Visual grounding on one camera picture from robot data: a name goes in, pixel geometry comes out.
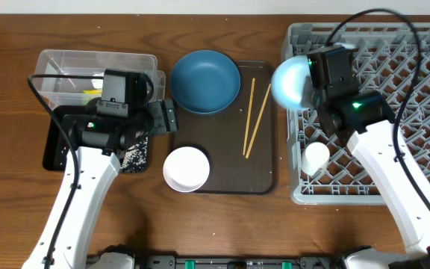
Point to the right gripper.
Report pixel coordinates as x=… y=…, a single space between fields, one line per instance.
x=313 y=92

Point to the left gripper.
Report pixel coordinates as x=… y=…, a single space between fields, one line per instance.
x=163 y=116

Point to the white cup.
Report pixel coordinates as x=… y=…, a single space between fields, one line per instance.
x=315 y=157

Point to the light blue bowl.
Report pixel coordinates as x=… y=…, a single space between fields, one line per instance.
x=291 y=84

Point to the dark blue plate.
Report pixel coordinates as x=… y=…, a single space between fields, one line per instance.
x=205 y=82

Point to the white tissue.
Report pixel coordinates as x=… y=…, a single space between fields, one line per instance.
x=97 y=82

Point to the yellow snack wrapper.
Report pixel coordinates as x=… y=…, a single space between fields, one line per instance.
x=93 y=92

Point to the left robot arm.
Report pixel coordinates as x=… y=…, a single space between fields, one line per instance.
x=92 y=145

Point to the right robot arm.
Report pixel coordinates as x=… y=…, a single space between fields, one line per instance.
x=364 y=122

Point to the grey dishwasher rack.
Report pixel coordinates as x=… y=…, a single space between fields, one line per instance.
x=385 y=57

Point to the black tray bin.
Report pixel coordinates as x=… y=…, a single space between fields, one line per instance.
x=54 y=157

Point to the scattered rice grains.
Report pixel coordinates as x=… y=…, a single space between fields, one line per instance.
x=136 y=158

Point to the brown serving tray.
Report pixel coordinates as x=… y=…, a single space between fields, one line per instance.
x=221 y=136

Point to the right wooden chopstick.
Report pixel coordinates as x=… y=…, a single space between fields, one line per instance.
x=260 y=115

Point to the wooden chopstick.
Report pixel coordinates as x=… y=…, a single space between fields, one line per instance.
x=260 y=115
x=248 y=119

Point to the left wooden chopstick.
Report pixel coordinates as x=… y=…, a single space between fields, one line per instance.
x=248 y=119

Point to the clear plastic bin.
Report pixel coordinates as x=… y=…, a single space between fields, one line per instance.
x=67 y=91

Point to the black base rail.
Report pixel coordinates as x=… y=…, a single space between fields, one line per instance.
x=237 y=262

